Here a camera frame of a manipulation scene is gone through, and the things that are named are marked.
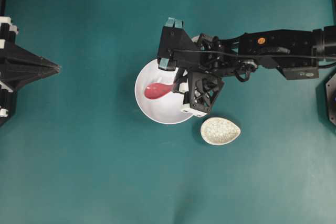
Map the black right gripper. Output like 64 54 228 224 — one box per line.
172 34 259 117

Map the red spoon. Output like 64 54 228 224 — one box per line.
144 82 175 100

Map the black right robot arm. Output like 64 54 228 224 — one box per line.
157 26 335 116

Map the white bowl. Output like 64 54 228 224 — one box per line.
134 59 193 124

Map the speckled teardrop dish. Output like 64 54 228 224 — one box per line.
200 117 241 146

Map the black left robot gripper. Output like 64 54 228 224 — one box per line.
1 16 60 125

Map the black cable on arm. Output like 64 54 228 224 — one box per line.
172 48 336 82

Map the black octagonal camera base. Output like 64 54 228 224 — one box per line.
324 73 336 126

